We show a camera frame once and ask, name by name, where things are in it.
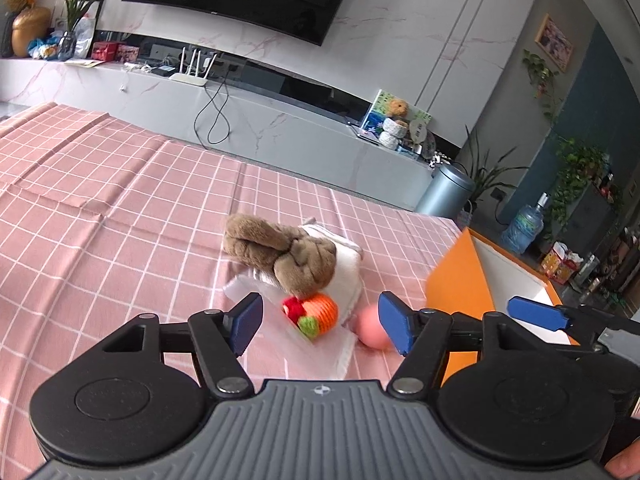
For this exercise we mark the person's right hand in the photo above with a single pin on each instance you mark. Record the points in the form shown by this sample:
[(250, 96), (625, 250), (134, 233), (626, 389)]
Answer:
[(625, 465)]

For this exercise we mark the metal trash can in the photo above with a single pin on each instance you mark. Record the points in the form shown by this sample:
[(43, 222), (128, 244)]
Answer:
[(445, 192)]

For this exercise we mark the long-leaf floor plant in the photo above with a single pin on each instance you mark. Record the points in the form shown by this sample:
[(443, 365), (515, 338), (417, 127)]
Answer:
[(487, 175)]

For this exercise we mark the gold vase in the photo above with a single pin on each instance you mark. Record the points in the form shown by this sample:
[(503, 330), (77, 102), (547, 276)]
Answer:
[(30, 32)]

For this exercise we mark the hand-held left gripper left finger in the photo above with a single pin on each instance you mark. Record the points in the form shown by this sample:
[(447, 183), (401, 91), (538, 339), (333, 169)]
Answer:
[(247, 322)]

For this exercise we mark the red box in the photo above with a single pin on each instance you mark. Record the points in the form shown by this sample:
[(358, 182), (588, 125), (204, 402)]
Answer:
[(104, 51), (128, 53)]

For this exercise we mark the wall outlet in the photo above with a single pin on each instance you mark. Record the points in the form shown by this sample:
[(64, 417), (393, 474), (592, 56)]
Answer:
[(499, 193)]

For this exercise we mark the framed wall picture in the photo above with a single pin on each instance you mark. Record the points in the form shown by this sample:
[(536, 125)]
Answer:
[(554, 42)]

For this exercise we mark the round hand fan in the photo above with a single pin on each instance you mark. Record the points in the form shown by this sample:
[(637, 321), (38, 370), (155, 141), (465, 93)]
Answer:
[(418, 130)]

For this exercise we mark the hanging vine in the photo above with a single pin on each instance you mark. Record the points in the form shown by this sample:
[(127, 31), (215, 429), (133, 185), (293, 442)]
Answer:
[(542, 80)]

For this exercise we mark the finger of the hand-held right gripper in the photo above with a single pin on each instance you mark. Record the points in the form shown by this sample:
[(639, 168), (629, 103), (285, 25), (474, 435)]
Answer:
[(535, 312)]

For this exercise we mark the decorative plate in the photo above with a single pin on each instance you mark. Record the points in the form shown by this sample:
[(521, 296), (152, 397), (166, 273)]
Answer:
[(430, 145)]

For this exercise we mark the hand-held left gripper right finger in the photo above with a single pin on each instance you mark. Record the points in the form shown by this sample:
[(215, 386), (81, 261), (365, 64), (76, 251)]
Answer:
[(395, 322)]

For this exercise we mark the small black box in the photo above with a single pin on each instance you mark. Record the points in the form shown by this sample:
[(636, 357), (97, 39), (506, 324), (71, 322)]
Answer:
[(166, 70)]

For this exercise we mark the snack bag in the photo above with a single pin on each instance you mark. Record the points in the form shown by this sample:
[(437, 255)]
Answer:
[(44, 49)]

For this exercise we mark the water bottle with pump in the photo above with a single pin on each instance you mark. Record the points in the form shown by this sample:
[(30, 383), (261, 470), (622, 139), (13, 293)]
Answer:
[(525, 227)]

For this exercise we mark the orange cardboard box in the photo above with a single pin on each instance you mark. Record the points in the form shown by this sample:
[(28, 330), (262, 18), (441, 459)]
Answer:
[(455, 280)]

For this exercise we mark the green picture book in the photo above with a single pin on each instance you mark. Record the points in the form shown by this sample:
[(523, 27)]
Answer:
[(375, 110)]

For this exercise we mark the white router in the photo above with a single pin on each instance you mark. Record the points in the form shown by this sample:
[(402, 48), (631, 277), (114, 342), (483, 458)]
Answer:
[(190, 77)]

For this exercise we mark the pink ball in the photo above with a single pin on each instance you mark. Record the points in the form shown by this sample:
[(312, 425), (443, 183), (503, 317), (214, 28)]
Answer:
[(367, 327)]

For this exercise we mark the pink checked tablecloth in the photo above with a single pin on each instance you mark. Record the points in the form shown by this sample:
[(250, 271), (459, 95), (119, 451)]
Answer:
[(100, 185)]

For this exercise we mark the clear plastic packet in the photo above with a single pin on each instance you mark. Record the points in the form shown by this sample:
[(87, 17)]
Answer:
[(320, 360)]

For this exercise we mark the pothos plant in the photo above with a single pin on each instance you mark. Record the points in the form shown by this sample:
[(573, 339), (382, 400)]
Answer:
[(575, 175)]

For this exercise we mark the white bottle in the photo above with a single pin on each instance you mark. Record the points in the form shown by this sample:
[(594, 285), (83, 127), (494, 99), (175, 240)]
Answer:
[(585, 272)]

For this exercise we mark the woven basket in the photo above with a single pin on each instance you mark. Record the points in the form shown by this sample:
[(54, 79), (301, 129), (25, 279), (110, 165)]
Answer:
[(465, 216)]

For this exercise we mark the grey laptop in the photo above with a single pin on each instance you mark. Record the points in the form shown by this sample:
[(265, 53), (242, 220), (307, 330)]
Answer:
[(362, 132)]

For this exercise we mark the dark grey cabinet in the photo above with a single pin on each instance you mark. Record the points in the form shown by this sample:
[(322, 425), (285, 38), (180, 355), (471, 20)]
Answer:
[(597, 220)]

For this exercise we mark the green plant in glass vase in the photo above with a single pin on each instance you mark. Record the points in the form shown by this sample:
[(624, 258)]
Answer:
[(75, 25)]

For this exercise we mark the orange crochet carrot toy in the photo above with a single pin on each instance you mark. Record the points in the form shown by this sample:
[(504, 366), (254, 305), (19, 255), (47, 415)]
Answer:
[(322, 310)]

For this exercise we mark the brown plush bunny toy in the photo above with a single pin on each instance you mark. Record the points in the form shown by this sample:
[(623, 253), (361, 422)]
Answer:
[(347, 270)]

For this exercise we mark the white marble television cabinet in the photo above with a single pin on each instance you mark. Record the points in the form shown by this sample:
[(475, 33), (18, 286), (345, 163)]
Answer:
[(300, 132)]

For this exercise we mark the small teddy bear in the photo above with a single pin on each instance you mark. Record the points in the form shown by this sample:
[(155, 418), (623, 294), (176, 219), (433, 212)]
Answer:
[(399, 109)]

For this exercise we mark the orange gift bag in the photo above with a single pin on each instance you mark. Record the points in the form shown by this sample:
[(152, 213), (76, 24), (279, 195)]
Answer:
[(560, 265)]

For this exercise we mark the yellow paper envelope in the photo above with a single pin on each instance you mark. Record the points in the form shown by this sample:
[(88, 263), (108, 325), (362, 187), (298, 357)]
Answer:
[(84, 63)]

